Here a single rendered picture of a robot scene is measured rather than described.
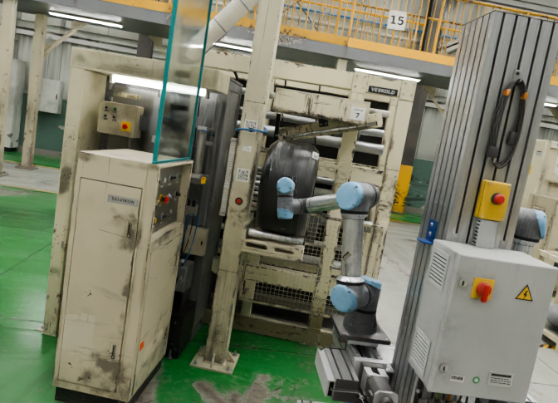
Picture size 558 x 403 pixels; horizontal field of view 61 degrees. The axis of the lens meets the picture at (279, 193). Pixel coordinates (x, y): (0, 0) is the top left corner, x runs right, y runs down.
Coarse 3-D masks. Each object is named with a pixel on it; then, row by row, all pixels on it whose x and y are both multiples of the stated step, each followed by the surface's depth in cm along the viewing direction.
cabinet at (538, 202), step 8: (528, 200) 653; (536, 200) 636; (544, 200) 620; (552, 200) 604; (528, 208) 651; (536, 208) 633; (544, 208) 618; (552, 208) 602; (552, 216) 603; (552, 224) 604; (552, 232) 605; (544, 240) 608; (552, 240) 607; (536, 248) 620; (544, 248) 608; (552, 248) 608; (552, 264) 611
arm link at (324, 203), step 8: (376, 192) 209; (304, 200) 230; (312, 200) 226; (320, 200) 223; (328, 200) 219; (376, 200) 201; (304, 208) 229; (312, 208) 226; (320, 208) 223; (328, 208) 221; (336, 208) 219
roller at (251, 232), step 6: (252, 234) 281; (258, 234) 280; (264, 234) 280; (270, 234) 280; (276, 234) 280; (282, 234) 280; (276, 240) 281; (282, 240) 279; (288, 240) 279; (294, 240) 278; (300, 240) 278
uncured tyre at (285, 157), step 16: (272, 144) 282; (288, 144) 277; (304, 144) 281; (272, 160) 267; (288, 160) 267; (304, 160) 267; (272, 176) 264; (304, 176) 263; (272, 192) 264; (304, 192) 263; (272, 208) 266; (272, 224) 274; (288, 224) 271; (304, 224) 273
